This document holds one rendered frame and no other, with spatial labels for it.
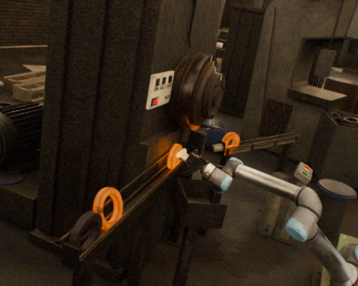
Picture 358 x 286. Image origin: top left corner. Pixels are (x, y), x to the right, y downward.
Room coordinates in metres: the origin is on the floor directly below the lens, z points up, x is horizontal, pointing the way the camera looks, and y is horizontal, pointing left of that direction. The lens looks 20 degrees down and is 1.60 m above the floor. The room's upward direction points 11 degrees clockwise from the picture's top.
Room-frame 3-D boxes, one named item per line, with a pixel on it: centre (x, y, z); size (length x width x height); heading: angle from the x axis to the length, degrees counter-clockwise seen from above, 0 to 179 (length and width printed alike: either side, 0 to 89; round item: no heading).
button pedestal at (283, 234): (2.74, -0.98, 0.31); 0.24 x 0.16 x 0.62; 161
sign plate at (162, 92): (2.05, 0.15, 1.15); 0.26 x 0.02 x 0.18; 161
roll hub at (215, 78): (2.31, -0.16, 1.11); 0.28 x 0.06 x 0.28; 161
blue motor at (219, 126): (4.60, -0.40, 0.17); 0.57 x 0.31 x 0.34; 1
